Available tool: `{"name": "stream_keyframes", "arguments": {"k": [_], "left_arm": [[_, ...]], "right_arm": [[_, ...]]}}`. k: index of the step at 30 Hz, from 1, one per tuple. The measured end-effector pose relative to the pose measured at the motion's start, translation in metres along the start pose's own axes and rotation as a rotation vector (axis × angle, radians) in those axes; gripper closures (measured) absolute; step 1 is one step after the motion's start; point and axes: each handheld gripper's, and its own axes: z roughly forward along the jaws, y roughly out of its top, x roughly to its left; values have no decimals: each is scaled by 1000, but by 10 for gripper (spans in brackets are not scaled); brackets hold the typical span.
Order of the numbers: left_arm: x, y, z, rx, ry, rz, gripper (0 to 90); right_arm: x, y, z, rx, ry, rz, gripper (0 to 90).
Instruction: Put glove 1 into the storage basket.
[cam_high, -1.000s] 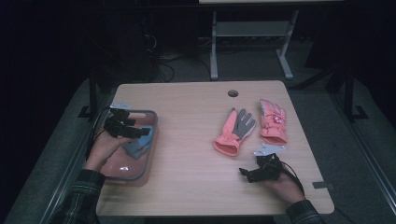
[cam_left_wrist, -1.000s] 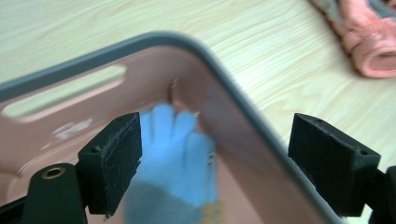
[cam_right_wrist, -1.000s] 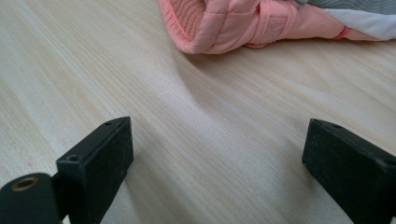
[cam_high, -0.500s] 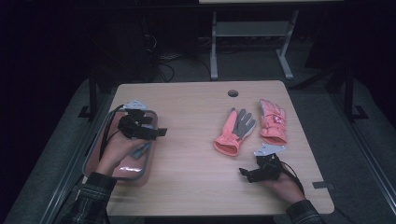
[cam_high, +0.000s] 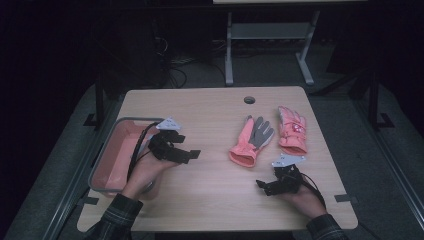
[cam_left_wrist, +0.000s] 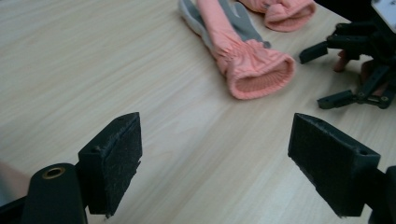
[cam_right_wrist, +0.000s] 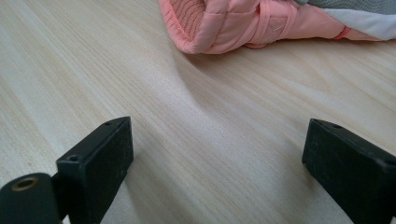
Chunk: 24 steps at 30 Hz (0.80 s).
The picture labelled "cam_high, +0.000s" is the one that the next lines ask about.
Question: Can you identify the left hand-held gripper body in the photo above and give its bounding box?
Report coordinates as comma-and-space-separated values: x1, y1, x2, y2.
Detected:
148, 116, 182, 161

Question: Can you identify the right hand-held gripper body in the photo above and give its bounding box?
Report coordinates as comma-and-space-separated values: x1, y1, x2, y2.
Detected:
271, 153, 307, 195

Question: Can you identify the pink glove with grey palm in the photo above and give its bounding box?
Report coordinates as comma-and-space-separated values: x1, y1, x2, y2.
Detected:
228, 115, 275, 168

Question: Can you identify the pink glove with printed patch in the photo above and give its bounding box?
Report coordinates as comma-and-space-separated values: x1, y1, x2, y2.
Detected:
277, 105, 308, 157

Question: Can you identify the pink basin with grey rim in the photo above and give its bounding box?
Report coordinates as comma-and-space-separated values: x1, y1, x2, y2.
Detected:
88, 117, 166, 198

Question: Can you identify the person's right hand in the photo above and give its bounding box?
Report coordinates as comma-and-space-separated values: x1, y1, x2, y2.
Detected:
283, 184, 328, 220

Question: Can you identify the person's left hand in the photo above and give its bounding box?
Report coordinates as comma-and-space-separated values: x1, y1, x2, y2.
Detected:
121, 156, 178, 201

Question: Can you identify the grey tape strip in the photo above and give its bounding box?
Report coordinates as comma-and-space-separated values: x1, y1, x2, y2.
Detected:
78, 196, 100, 206
334, 194, 358, 203

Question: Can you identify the grey metal stand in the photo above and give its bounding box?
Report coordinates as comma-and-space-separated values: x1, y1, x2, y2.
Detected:
224, 10, 321, 87

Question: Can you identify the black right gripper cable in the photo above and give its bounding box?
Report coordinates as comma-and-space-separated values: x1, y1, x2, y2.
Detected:
299, 173, 327, 209

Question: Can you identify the bundle of floor cables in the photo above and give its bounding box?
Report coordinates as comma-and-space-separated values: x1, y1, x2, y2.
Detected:
166, 56, 228, 88

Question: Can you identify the black stand post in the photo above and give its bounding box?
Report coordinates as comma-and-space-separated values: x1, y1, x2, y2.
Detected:
368, 71, 395, 131
83, 73, 106, 128

